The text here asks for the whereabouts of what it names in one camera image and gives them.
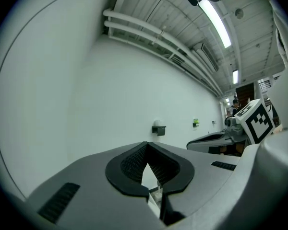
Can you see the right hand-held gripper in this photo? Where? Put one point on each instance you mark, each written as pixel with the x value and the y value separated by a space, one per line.
pixel 256 123

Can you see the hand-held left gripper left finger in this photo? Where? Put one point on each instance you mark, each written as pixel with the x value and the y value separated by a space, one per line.
pixel 98 200

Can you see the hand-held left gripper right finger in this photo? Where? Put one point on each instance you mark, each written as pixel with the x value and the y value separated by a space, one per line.
pixel 201 176

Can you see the small green pack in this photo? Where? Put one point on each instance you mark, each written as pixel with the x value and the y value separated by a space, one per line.
pixel 196 119

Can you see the white round brush holder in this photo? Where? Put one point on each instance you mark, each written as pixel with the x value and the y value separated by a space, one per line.
pixel 158 196

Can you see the dark brown door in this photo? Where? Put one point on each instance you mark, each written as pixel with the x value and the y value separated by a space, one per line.
pixel 244 93

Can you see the ceiling tube light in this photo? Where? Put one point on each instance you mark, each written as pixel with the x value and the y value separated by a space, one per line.
pixel 235 77
pixel 216 23

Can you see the black window railing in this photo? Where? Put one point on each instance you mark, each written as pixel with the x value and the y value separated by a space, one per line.
pixel 264 84

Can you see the ceiling air conditioner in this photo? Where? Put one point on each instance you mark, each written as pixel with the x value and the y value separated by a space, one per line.
pixel 207 56

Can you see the round ceiling detector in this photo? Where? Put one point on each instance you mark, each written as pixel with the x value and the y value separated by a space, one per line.
pixel 239 12

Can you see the white ceiling pipe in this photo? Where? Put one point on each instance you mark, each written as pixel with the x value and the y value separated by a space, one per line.
pixel 134 31
pixel 134 18

